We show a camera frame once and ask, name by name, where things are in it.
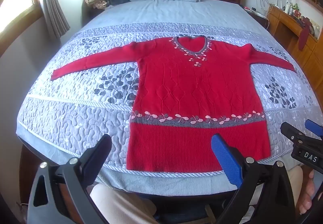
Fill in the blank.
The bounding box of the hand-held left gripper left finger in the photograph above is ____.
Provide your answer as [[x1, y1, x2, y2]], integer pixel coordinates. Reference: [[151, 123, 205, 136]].
[[27, 134, 113, 224]]

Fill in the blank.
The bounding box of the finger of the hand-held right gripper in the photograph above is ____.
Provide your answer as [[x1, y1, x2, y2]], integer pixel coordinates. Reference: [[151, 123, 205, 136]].
[[305, 119, 323, 137], [281, 122, 307, 145]]

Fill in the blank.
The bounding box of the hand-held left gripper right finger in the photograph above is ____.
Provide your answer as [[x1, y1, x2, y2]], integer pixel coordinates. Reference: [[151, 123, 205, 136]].
[[211, 134, 296, 224]]

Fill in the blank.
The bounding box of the red knit sweater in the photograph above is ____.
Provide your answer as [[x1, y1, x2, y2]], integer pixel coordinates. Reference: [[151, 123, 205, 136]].
[[50, 35, 296, 172]]

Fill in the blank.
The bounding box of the person's right hand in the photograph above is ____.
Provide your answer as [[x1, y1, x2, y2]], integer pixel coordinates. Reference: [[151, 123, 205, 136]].
[[297, 170, 316, 215]]

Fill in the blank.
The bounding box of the grey leaf-print quilted bedspread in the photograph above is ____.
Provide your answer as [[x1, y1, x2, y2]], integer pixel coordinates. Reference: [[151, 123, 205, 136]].
[[16, 0, 322, 179]]

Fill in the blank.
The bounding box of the person's left leg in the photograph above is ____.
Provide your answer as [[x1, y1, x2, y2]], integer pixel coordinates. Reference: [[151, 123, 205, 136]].
[[89, 183, 157, 224]]

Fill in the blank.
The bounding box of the wooden stool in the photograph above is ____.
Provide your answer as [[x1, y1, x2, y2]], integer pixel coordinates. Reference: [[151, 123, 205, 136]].
[[204, 203, 218, 224]]

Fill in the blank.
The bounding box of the dark red hanging cloth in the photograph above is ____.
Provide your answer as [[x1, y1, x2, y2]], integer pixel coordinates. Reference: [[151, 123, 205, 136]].
[[298, 17, 313, 50]]

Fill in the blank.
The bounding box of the wooden desk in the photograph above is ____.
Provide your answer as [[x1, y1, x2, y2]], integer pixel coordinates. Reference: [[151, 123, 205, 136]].
[[266, 5, 323, 103]]

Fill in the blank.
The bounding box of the bedside table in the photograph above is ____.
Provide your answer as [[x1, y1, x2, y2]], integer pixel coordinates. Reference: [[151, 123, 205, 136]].
[[241, 5, 269, 27]]

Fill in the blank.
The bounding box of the group of desk bottles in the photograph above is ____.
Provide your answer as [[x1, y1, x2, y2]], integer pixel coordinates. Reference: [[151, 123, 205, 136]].
[[274, 0, 302, 19]]

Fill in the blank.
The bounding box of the grey curtain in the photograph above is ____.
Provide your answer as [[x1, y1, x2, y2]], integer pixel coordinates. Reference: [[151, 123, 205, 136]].
[[35, 0, 70, 40]]

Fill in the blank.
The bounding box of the wood-framed window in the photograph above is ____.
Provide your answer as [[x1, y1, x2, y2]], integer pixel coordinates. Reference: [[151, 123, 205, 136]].
[[0, 0, 42, 58]]

